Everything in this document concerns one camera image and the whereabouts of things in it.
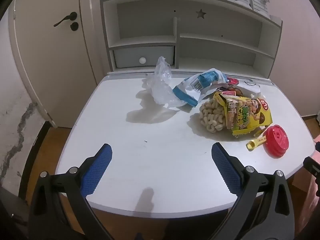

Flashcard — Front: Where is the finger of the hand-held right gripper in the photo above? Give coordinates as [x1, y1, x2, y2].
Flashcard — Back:
[303, 156, 320, 180]

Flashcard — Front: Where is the pale blue drawer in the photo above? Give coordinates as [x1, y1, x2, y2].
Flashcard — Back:
[113, 45, 175, 69]

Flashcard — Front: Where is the clear plastic bag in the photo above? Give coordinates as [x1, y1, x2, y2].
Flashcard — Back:
[142, 56, 187, 108]

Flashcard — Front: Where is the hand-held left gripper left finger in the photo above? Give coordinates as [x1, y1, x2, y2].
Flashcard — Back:
[28, 143, 113, 240]

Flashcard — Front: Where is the black door handle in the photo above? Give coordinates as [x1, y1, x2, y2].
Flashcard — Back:
[53, 12, 78, 28]

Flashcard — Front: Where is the blue white snack bag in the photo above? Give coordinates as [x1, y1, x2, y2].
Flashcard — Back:
[172, 68, 229, 107]

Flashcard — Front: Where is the red round plastic lid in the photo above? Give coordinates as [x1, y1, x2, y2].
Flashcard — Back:
[264, 124, 290, 158]

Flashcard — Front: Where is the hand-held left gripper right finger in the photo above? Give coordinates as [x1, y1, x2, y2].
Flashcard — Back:
[211, 142, 299, 240]

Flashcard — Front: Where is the white desk shelf unit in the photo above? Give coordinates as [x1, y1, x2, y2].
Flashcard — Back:
[99, 0, 283, 75]

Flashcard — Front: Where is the white door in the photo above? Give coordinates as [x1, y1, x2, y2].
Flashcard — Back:
[8, 0, 107, 128]

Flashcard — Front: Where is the brown snack wrapper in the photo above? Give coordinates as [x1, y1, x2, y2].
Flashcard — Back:
[216, 86, 243, 97]

